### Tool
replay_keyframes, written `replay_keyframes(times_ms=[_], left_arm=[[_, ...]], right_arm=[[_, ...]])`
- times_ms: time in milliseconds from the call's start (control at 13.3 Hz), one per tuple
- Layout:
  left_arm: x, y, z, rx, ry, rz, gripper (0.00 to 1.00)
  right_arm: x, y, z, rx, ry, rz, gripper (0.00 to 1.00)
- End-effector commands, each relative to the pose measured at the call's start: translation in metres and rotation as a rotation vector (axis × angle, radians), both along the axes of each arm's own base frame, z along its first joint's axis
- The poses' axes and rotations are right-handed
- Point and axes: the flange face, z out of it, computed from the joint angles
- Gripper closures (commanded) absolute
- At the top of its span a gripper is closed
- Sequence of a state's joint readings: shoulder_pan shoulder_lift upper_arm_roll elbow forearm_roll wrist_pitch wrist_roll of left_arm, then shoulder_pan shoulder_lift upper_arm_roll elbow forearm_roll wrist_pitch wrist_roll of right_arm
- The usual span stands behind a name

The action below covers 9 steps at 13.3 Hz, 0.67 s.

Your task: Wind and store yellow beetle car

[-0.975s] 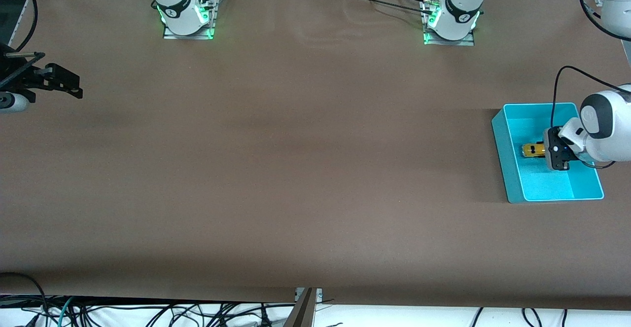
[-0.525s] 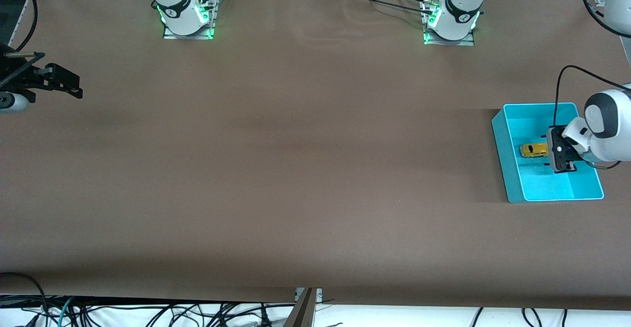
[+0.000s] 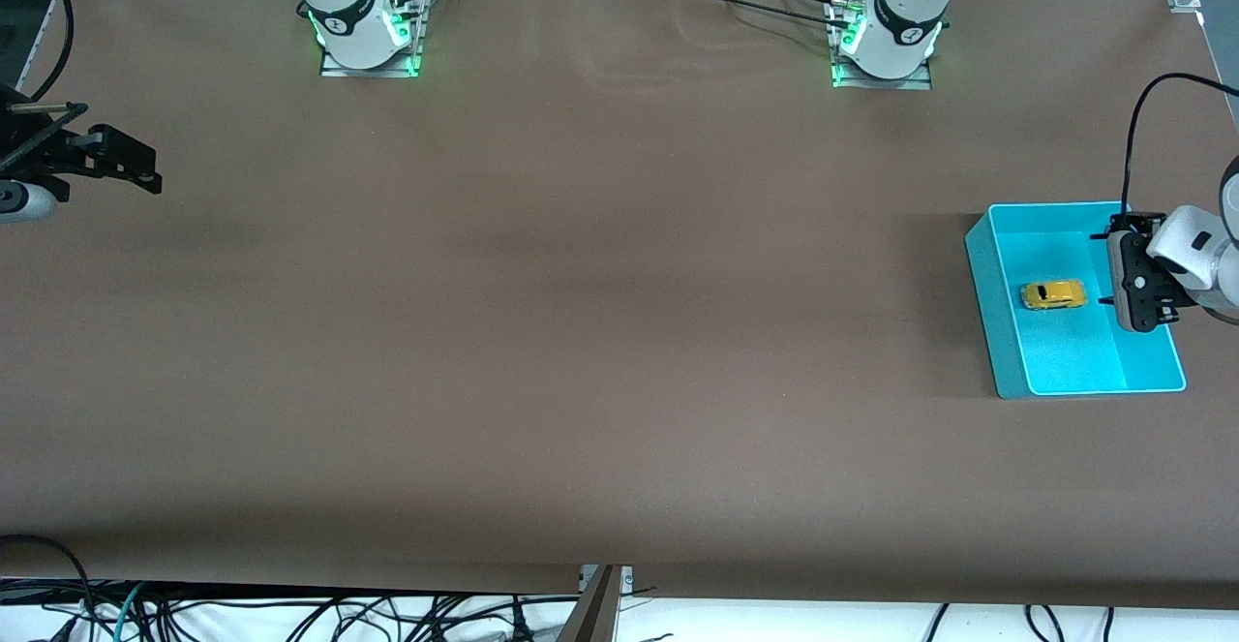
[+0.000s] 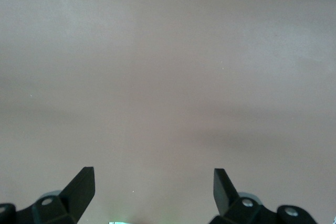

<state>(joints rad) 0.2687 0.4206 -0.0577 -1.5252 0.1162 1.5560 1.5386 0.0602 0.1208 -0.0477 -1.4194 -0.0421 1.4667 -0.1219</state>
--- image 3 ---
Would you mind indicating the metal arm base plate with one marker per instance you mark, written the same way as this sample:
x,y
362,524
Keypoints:
x,y
881,82
368,69

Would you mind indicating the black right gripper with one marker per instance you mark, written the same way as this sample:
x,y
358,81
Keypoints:
x,y
60,155

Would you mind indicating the yellow beetle toy car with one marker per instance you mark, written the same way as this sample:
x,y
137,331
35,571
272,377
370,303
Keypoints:
x,y
1055,295

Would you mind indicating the teal plastic storage bin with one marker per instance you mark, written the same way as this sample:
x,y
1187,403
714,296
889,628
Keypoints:
x,y
1055,361

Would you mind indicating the brown table cover sheet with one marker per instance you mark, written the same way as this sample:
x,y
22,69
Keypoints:
x,y
619,381

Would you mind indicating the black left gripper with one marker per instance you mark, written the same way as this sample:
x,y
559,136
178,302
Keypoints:
x,y
1136,222

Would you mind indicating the dark metal beam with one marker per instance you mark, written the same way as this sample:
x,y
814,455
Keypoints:
x,y
590,618

